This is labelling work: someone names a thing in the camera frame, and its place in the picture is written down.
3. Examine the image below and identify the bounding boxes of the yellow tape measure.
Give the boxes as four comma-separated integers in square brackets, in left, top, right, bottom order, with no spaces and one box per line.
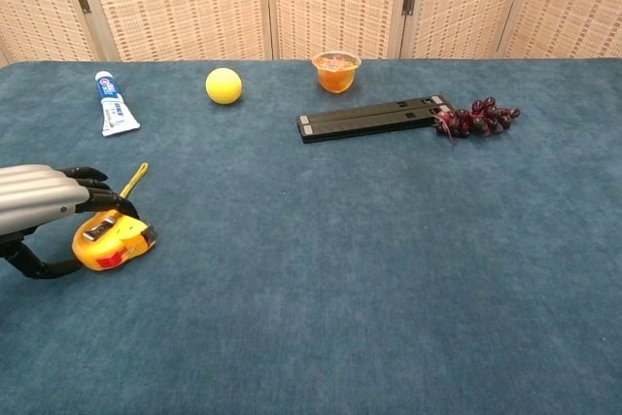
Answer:
[71,161,158,272]

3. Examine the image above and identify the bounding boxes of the blue white toothpaste tube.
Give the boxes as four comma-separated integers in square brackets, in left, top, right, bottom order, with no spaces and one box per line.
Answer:
[94,70,142,138]

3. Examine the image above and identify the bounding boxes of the black folding stand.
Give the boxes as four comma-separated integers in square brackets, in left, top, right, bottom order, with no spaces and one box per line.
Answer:
[295,94,455,145]

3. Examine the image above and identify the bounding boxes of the yellow ball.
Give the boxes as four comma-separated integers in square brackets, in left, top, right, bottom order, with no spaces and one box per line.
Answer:
[205,67,243,106]

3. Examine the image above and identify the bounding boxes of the orange fruit jelly cup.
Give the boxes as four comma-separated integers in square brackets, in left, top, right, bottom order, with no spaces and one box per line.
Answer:
[311,51,363,94]

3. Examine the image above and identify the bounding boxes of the purple grape bunch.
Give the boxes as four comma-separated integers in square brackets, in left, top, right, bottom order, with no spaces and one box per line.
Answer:
[432,96,522,145]

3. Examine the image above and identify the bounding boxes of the blue table cloth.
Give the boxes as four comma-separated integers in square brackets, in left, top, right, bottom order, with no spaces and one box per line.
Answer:
[0,58,622,415]

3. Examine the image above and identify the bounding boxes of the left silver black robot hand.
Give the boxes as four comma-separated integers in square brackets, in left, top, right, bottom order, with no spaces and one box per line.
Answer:
[0,163,141,281]

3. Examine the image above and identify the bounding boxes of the woven folding screen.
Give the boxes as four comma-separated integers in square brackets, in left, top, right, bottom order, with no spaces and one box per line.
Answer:
[0,0,622,68]

